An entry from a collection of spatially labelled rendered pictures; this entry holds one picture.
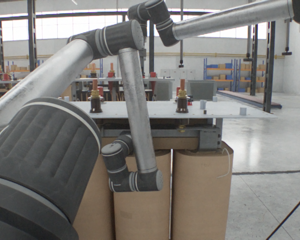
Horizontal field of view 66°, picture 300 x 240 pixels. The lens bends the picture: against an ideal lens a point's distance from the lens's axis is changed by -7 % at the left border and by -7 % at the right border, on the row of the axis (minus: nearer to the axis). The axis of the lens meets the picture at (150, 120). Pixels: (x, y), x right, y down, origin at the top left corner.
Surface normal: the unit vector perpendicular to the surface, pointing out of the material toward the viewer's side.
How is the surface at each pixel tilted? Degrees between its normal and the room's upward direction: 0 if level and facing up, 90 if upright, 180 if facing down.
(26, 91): 39
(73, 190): 82
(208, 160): 90
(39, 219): 60
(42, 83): 49
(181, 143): 90
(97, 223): 90
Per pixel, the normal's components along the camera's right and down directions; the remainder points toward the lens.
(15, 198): 0.51, -0.60
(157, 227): 0.33, 0.18
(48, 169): 0.68, -0.48
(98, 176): 0.67, 0.14
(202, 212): 0.00, 0.18
